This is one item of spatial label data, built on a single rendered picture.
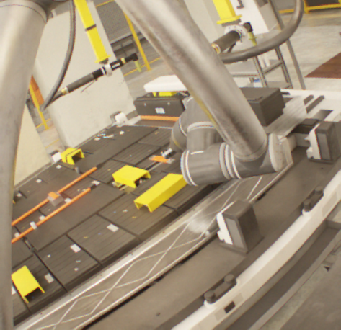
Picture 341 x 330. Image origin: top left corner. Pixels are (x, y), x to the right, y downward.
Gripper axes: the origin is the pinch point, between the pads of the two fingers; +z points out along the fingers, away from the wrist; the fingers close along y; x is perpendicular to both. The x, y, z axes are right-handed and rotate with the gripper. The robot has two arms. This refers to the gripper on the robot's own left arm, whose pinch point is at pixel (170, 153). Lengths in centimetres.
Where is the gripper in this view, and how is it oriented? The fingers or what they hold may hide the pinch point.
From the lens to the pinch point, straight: 154.8
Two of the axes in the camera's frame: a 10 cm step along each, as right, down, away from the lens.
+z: -3.1, 3.5, 8.8
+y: -7.4, 5.0, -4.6
